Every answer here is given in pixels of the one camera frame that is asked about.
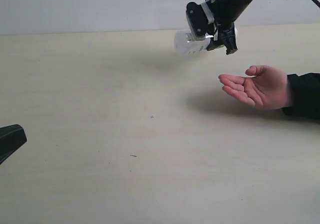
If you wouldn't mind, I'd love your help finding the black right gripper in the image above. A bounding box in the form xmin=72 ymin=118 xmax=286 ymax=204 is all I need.
xmin=206 ymin=0 xmax=250 ymax=55

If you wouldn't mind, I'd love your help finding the clear bottle green white label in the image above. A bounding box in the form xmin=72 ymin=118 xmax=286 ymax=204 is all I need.
xmin=173 ymin=26 xmax=238 ymax=57

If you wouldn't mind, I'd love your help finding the person's open bare hand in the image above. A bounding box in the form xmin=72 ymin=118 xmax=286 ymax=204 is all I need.
xmin=218 ymin=65 xmax=293 ymax=110

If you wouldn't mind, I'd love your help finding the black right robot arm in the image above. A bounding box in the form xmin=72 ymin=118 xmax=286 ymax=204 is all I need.
xmin=207 ymin=0 xmax=320 ymax=55

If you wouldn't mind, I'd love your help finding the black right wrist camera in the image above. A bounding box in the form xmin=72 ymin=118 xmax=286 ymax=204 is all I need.
xmin=185 ymin=2 xmax=216 ymax=41

